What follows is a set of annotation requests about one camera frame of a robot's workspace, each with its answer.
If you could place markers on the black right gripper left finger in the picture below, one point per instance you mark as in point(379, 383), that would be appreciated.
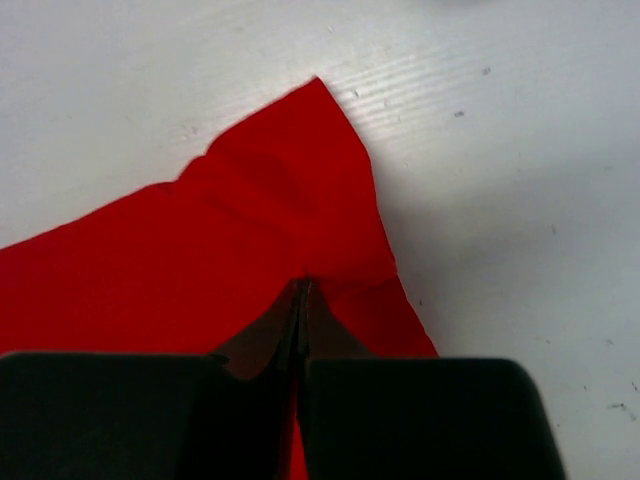
point(88, 415)

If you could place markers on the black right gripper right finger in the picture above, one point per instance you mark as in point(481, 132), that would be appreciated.
point(368, 417)

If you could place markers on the red t shirt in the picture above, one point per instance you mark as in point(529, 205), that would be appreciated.
point(182, 266)

